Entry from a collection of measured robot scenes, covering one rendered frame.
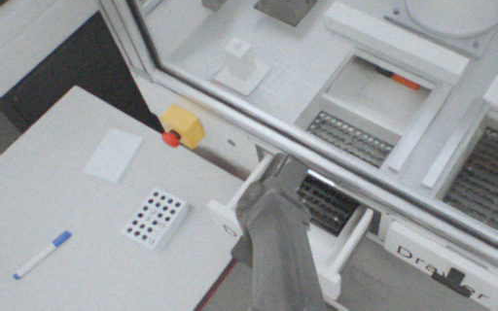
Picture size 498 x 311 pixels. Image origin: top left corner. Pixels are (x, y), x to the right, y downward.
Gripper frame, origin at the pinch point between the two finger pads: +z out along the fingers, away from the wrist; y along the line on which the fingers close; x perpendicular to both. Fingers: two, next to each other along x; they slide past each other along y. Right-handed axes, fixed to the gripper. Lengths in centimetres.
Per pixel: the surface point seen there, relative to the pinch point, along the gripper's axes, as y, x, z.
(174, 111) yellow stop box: 17.5, 37.4, 5.6
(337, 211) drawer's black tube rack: 15.9, -4.1, 6.3
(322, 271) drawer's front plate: 3.2, -8.5, 3.2
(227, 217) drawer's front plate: 3.0, 12.4, 3.4
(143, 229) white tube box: -5.3, 31.2, 16.4
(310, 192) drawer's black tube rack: 16.5, 2.6, 6.4
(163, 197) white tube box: 3.1, 33.1, 17.8
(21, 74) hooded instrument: 11, 83, 15
